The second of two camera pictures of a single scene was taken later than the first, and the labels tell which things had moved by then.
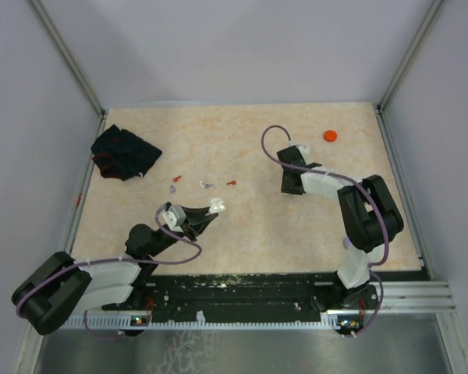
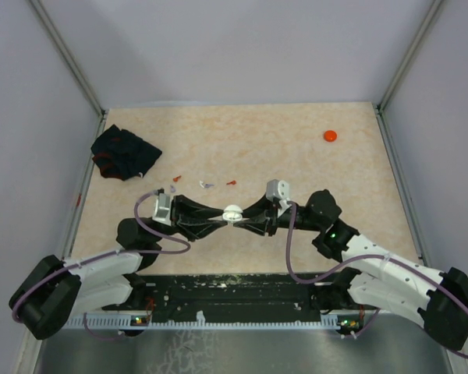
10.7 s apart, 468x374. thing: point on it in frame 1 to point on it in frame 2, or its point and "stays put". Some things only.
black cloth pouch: (120, 154) stays put
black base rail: (246, 293) stays put
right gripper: (285, 188) to (263, 207)
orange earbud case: (330, 135) stays put
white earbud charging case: (217, 206) to (232, 213)
